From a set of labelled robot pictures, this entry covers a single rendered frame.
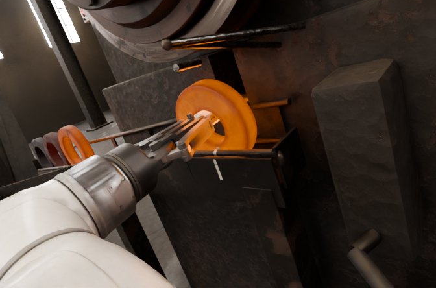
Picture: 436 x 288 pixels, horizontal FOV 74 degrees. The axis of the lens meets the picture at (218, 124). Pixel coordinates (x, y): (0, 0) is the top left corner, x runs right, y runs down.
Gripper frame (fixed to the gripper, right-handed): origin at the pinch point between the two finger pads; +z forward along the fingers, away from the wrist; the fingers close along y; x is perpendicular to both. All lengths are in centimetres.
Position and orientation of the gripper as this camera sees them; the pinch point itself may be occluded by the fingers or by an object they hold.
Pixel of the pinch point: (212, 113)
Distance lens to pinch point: 50.5
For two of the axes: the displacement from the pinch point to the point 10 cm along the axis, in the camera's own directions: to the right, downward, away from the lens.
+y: 7.3, -0.7, -6.8
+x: -3.6, -8.9, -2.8
